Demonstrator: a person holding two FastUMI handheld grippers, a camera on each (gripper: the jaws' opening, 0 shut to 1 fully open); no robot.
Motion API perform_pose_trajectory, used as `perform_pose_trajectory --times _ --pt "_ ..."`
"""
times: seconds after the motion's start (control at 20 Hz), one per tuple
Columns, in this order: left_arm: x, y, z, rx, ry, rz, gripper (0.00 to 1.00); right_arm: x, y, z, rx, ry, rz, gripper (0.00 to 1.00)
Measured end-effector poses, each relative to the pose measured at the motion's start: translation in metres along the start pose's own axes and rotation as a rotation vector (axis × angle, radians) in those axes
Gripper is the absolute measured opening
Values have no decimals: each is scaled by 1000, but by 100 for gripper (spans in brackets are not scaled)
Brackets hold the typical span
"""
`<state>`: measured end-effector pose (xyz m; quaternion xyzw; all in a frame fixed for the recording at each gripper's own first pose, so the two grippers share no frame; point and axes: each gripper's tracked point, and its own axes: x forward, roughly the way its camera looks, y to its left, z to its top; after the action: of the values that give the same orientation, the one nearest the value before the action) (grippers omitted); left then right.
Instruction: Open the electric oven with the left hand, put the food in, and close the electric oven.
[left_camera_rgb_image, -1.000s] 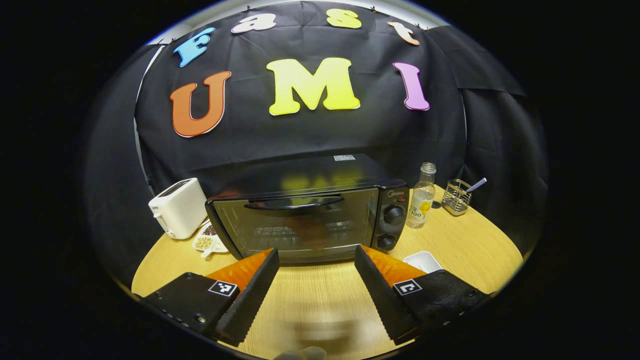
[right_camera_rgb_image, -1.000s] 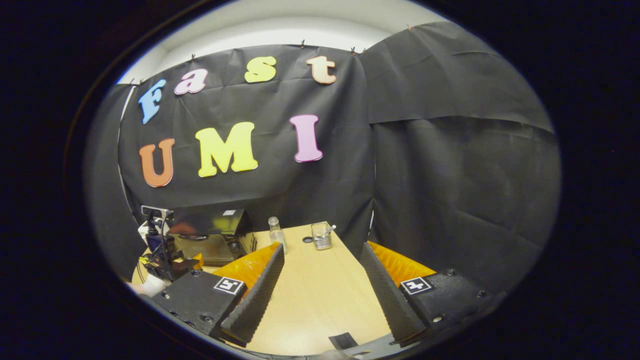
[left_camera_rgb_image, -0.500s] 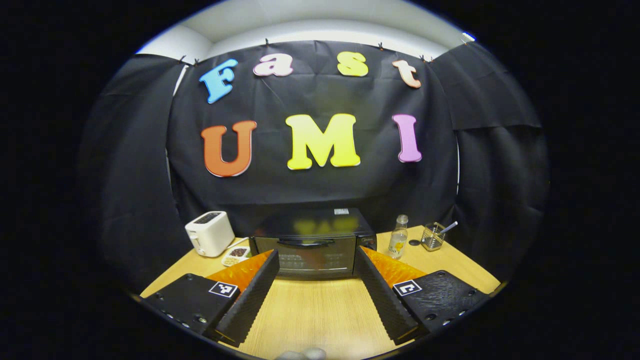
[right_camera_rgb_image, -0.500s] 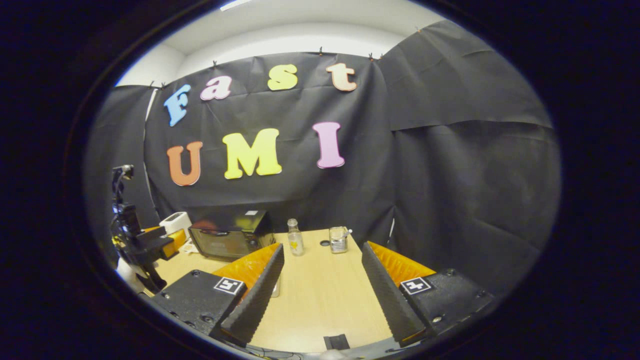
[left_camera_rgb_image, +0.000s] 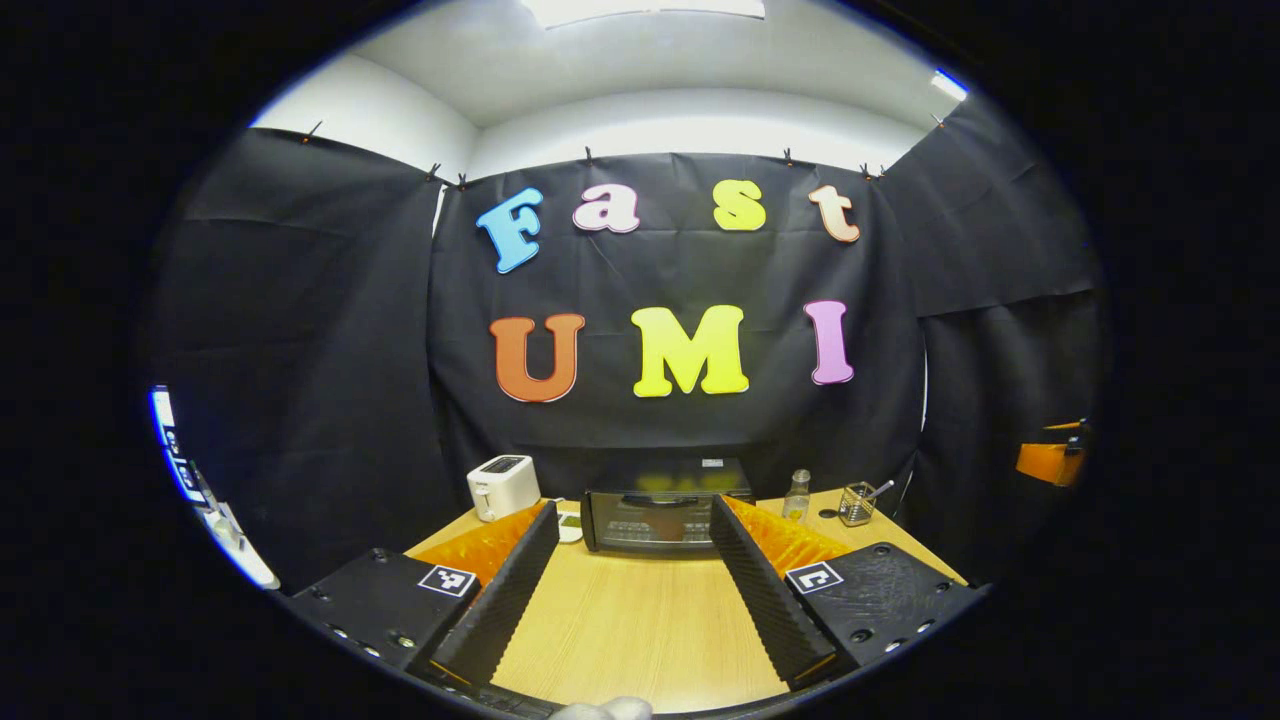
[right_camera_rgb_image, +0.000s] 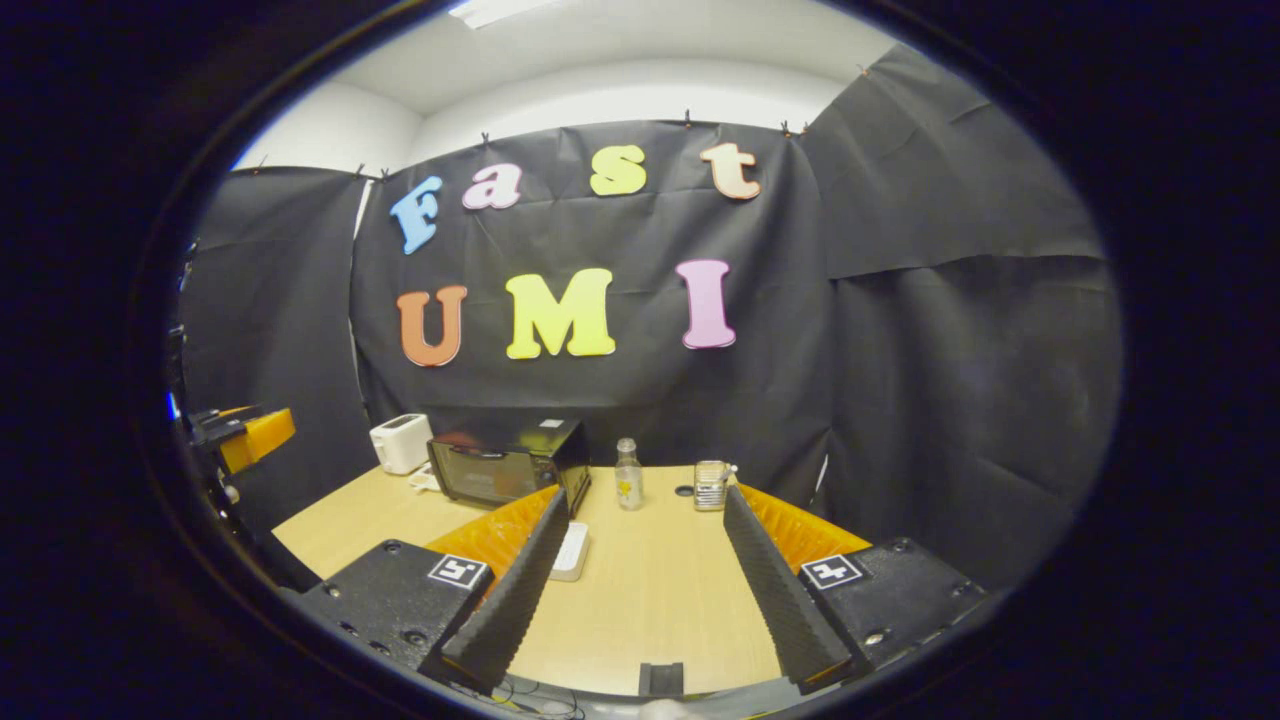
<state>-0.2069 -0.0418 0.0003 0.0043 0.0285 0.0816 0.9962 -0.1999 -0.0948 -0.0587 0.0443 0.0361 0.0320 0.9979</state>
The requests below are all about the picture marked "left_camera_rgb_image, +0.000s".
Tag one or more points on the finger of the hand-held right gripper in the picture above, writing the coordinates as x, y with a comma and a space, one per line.
1045, 462

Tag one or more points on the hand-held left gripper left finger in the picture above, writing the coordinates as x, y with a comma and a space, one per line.
500, 600

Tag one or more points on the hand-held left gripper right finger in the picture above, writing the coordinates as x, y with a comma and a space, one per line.
765, 595

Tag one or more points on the black electric oven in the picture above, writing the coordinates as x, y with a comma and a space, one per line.
650, 520

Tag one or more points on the clear glass bottle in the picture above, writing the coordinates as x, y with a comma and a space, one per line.
796, 500

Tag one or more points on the small white dish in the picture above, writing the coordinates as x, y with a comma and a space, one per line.
569, 525

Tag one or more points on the white toaster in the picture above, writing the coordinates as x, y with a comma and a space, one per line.
502, 488

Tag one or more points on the clear ribbed utensil holder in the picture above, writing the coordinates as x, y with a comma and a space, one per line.
856, 506

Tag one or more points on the black backdrop cloth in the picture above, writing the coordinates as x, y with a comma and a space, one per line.
650, 270

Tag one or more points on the small ceiling light panel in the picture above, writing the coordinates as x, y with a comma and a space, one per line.
949, 84

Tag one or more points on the large ceiling light panel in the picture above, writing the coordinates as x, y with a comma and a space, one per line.
640, 8

